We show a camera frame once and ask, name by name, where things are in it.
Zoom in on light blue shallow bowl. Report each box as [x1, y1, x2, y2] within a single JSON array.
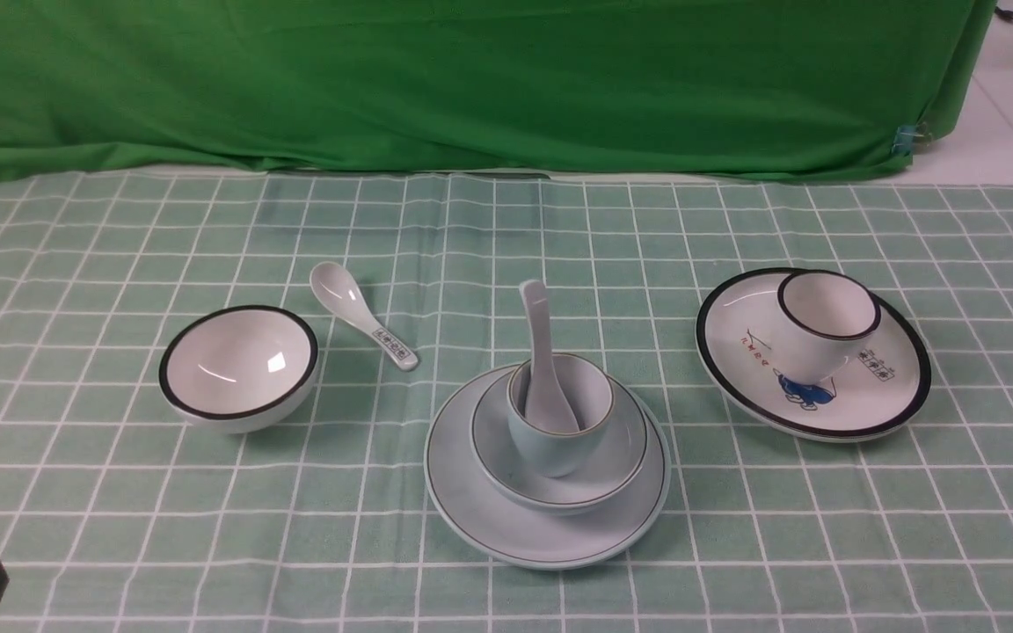
[[471, 370, 648, 515]]

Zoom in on green checkered tablecloth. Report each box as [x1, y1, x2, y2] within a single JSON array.
[[0, 171, 1013, 632]]

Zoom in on plain white ceramic spoon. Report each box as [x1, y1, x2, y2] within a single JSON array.
[[519, 278, 579, 436]]

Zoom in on blue clip on backdrop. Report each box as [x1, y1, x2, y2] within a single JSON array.
[[890, 125, 918, 156]]

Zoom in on light blue plate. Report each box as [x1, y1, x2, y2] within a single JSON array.
[[425, 365, 672, 571]]

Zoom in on white plate black rim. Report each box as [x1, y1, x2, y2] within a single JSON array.
[[695, 267, 932, 442]]

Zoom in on light blue cup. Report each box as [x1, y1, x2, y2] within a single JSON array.
[[507, 353, 615, 477]]

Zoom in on white bowl black rim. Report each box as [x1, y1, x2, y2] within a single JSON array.
[[158, 304, 320, 436]]

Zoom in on green backdrop cloth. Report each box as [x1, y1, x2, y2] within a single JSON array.
[[0, 1, 995, 183]]

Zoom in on white cup black rim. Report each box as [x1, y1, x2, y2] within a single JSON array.
[[770, 270, 883, 385]]

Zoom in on white patterned handle spoon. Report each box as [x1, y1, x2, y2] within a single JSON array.
[[310, 261, 419, 372]]

